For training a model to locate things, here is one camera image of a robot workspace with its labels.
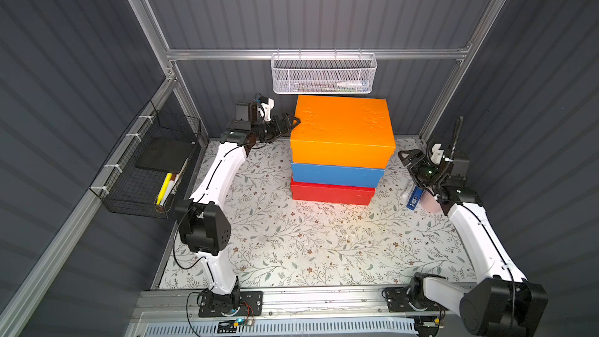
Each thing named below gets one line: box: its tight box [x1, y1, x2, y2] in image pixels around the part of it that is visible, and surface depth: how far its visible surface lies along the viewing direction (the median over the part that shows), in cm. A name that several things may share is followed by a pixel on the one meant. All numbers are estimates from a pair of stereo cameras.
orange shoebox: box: [290, 95, 397, 170], surface depth 79 cm
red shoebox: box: [290, 177, 376, 206], surface depth 91 cm
